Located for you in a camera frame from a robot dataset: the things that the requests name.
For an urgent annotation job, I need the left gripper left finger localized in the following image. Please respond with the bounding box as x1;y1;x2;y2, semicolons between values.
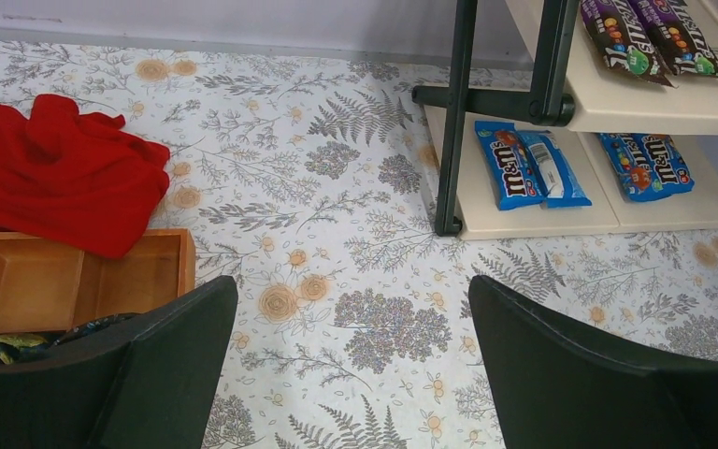
0;276;238;448

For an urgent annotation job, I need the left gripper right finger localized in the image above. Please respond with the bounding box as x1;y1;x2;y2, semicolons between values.
468;275;718;448

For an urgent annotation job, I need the blue white candy bag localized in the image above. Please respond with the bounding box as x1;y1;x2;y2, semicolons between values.
517;130;592;209

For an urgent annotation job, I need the blue M&M candy bag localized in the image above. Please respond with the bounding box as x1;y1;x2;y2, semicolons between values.
633;134;695;195

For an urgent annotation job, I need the blue candy bag on shelf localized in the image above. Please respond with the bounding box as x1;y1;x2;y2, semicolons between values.
474;120;545;210

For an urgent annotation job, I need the three-tier shelf rack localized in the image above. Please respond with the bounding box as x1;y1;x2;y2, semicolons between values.
412;1;718;239

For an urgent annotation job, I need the brown candy bag left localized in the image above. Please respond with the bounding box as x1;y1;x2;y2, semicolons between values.
580;0;673;87

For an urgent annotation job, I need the brown candy bag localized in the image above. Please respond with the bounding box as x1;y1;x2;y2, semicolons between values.
628;0;718;79
580;0;673;87

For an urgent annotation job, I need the brown candy bag right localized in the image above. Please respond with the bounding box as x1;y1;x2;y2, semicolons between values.
628;0;718;79

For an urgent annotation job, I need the wooden compartment tray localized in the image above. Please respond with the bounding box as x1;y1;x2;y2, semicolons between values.
0;229;196;334

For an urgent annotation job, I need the red cloth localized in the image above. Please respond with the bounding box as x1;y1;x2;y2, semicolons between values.
0;94;170;258

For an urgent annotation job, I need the floral table mat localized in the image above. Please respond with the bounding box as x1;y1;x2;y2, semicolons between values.
0;41;718;448

